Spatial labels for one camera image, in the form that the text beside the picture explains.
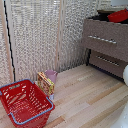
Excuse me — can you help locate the long silver drawer handle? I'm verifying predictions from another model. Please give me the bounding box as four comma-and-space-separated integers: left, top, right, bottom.
87, 34, 118, 45

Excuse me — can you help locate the orange-red plastic bowl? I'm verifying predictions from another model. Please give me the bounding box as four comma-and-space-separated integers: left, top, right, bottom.
106, 8, 128, 24

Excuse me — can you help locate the pink plastic cup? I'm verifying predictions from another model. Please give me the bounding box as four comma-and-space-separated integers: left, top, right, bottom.
44, 69, 59, 86

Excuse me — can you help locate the yellow red patterned carton box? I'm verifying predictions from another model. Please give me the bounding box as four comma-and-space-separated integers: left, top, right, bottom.
36, 71, 56, 98

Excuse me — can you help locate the white perforated folding screen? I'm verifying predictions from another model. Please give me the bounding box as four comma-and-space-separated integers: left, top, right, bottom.
0, 0, 103, 88

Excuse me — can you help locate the red plastic shopping basket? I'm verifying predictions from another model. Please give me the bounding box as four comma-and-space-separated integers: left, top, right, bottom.
0, 78, 56, 128

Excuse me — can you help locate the short silver drawer handle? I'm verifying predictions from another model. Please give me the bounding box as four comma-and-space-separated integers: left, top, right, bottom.
96, 54, 121, 67

